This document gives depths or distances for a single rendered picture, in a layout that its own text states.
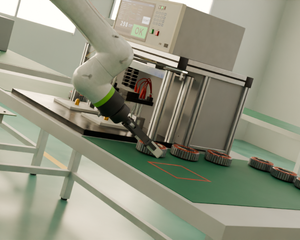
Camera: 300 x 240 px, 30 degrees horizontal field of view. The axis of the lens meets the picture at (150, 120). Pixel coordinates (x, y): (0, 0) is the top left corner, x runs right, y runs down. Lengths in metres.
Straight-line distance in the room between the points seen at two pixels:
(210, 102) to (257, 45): 7.55
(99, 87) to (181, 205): 0.55
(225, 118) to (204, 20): 0.43
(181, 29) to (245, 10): 7.25
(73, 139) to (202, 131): 0.62
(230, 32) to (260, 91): 7.66
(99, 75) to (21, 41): 5.47
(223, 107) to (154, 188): 0.87
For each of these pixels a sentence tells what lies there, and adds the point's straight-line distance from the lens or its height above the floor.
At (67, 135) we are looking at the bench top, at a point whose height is 0.73.
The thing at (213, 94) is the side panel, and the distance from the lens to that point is 2.38.
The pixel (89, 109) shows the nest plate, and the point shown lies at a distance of 2.48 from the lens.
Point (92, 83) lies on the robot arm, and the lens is 1.89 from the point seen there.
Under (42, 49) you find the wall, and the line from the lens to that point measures 7.47.
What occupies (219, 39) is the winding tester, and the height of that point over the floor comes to 1.23.
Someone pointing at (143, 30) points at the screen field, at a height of 1.18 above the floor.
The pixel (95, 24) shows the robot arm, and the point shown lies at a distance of 1.91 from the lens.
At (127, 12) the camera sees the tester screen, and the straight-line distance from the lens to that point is 2.58.
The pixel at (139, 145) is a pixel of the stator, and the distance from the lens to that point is 2.03.
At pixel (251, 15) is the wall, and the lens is 9.67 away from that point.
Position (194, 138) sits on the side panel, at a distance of 2.38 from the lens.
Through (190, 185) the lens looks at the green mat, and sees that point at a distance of 1.76.
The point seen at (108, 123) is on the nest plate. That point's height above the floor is 0.78.
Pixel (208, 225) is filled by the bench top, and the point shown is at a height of 0.72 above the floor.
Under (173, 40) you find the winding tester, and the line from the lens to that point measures 2.30.
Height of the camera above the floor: 1.12
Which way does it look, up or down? 7 degrees down
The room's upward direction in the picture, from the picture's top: 17 degrees clockwise
